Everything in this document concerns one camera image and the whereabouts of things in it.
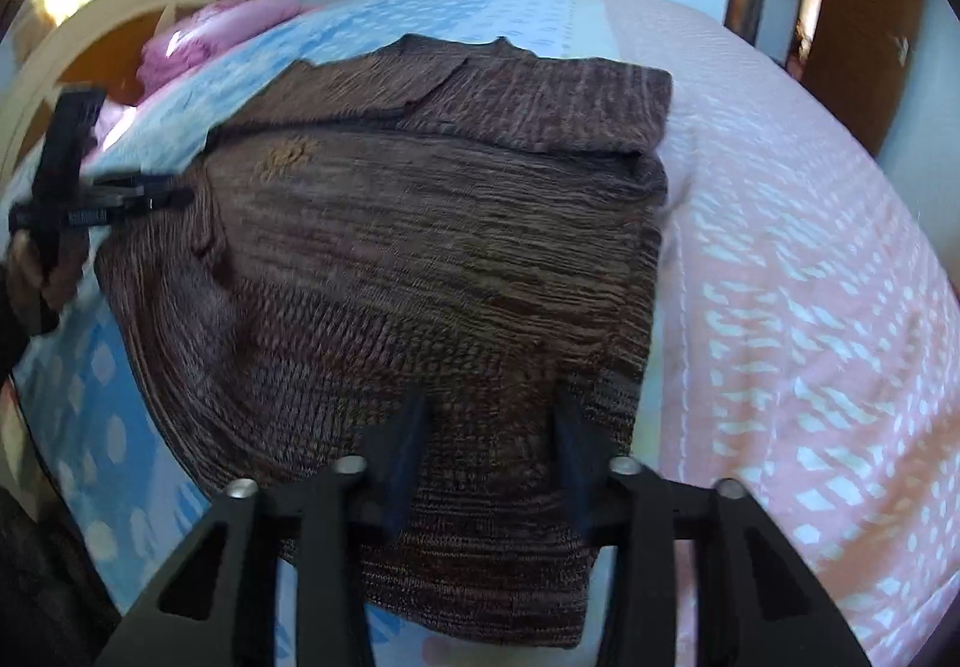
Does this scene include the brown knitted sun-pattern sweater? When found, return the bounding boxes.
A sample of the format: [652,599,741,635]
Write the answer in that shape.
[94,34,672,647]

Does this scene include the person's left hand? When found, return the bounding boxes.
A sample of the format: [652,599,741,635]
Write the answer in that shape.
[7,229,89,337]

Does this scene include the cream wooden headboard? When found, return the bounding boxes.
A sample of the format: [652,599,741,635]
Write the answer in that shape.
[2,0,214,181]

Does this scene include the folded pink blanket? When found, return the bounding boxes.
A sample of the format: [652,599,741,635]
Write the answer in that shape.
[137,0,302,96]

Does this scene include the blue pink patterned bed sheet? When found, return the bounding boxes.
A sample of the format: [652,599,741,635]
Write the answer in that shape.
[0,0,960,667]

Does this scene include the brown wooden door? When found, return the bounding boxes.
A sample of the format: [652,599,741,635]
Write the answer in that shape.
[802,0,924,155]

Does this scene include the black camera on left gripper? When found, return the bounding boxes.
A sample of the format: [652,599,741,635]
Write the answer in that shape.
[28,85,106,283]

